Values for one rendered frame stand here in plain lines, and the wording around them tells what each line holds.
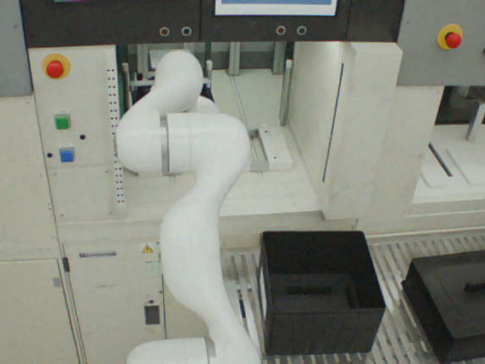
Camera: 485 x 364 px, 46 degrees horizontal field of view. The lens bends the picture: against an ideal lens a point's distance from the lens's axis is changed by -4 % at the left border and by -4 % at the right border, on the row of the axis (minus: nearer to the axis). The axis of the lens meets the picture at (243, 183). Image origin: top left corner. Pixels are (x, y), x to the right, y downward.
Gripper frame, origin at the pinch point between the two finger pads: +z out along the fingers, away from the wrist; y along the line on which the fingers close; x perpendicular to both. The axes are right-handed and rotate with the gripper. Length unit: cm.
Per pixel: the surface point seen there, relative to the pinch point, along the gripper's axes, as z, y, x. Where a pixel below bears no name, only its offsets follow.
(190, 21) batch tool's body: -20.6, 4.3, 26.4
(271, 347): -62, 21, -39
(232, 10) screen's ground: -20.6, 13.7, 29.0
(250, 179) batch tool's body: -4.7, 24.6, -32.2
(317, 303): -47, 36, -42
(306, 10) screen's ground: -20.6, 30.8, 29.1
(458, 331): -69, 67, -33
